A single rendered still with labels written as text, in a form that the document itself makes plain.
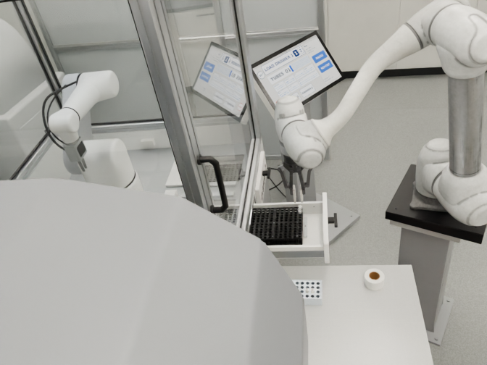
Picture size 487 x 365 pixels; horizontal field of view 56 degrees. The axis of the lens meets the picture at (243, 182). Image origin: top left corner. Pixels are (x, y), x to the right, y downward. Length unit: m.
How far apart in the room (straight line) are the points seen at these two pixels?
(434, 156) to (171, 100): 1.17
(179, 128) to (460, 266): 2.19
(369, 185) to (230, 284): 2.79
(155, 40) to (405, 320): 1.22
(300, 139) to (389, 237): 1.70
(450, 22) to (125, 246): 1.14
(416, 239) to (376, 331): 0.59
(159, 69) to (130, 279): 0.51
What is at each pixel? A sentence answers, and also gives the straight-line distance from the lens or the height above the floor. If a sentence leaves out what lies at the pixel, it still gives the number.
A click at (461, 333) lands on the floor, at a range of 2.63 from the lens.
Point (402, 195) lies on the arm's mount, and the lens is 2.07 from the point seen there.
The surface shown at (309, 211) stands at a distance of 1.91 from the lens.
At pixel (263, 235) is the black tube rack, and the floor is 0.90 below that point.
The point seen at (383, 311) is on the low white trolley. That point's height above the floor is 0.76.
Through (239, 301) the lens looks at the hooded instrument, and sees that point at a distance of 0.62.
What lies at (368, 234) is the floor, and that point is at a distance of 3.01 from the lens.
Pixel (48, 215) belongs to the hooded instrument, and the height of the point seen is 1.77.
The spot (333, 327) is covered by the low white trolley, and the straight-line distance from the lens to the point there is 1.66.
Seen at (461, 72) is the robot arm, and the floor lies 1.49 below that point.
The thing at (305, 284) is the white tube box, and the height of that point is 0.80.
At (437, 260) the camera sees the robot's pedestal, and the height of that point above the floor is 0.54.
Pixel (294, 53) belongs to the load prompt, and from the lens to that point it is 2.50.
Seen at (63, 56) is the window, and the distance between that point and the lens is 1.03.
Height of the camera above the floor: 2.15
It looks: 38 degrees down
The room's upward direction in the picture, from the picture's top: 11 degrees counter-clockwise
